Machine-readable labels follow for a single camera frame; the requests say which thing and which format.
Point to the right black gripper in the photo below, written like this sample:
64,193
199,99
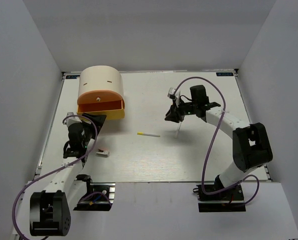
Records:
175,114

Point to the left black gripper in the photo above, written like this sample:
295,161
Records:
97,120

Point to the white pen pale cap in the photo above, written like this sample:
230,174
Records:
178,130

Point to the white pen yellow cap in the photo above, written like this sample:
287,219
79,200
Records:
148,134

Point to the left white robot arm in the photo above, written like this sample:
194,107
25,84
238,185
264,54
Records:
50,209

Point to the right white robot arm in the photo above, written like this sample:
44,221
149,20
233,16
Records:
251,147

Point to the pink white mini stapler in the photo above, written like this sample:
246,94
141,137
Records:
102,153

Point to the cream cylindrical drawer organizer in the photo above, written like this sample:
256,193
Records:
99,78

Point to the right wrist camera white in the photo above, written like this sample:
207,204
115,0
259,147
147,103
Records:
174,95

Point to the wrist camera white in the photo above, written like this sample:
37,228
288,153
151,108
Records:
174,95
71,118

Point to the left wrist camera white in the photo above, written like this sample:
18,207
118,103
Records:
71,118

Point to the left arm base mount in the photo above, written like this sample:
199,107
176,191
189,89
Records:
98,198

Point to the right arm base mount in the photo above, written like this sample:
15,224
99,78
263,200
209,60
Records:
225,202

